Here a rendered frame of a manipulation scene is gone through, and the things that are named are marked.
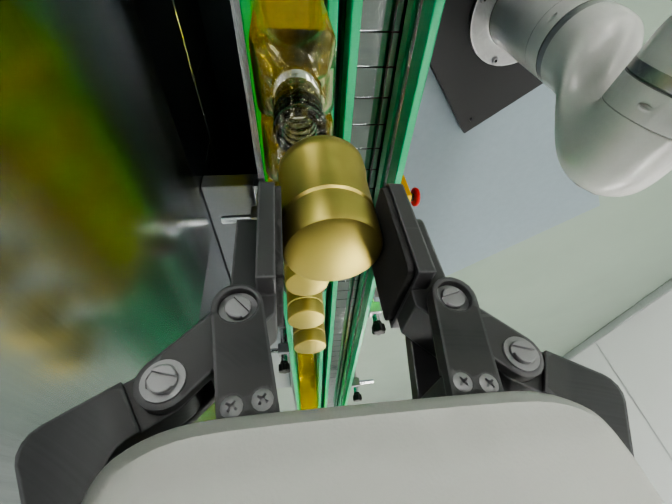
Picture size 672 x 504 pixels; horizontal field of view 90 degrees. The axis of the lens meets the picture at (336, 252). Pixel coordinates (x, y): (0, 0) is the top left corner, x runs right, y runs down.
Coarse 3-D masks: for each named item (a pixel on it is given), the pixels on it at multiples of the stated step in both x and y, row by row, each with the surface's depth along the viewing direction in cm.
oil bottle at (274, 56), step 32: (256, 0) 25; (288, 0) 25; (320, 0) 26; (256, 32) 21; (288, 32) 21; (320, 32) 21; (256, 64) 21; (288, 64) 20; (320, 64) 21; (256, 96) 23; (320, 96) 22
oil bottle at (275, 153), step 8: (264, 120) 25; (272, 120) 25; (328, 120) 26; (264, 128) 25; (272, 128) 25; (328, 128) 26; (264, 136) 25; (272, 136) 25; (264, 144) 26; (272, 144) 25; (264, 152) 26; (272, 152) 25; (280, 152) 25; (272, 160) 26; (280, 160) 25; (272, 168) 26; (272, 176) 27
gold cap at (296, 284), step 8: (288, 272) 25; (288, 280) 25; (296, 280) 25; (304, 280) 26; (312, 280) 26; (288, 288) 26; (296, 288) 26; (304, 288) 26; (312, 288) 26; (320, 288) 27
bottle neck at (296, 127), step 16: (288, 80) 20; (304, 80) 20; (288, 96) 18; (304, 96) 18; (288, 112) 17; (304, 112) 18; (320, 112) 18; (288, 128) 20; (304, 128) 20; (320, 128) 18; (288, 144) 19
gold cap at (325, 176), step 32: (288, 160) 13; (320, 160) 12; (352, 160) 12; (288, 192) 12; (320, 192) 11; (352, 192) 11; (288, 224) 11; (320, 224) 10; (352, 224) 10; (288, 256) 11; (320, 256) 11; (352, 256) 11
